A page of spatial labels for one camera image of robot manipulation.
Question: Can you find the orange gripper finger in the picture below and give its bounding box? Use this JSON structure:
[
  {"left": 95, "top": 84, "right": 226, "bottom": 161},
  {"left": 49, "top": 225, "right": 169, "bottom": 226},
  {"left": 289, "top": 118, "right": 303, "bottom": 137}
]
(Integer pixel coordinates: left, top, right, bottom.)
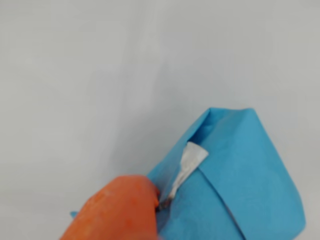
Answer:
[{"left": 58, "top": 174, "right": 161, "bottom": 240}]

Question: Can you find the blue paper wad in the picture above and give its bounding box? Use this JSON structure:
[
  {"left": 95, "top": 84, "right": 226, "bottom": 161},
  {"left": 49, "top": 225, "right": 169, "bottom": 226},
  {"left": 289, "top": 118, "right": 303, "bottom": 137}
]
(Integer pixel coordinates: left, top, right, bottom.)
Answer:
[{"left": 69, "top": 107, "right": 307, "bottom": 240}]

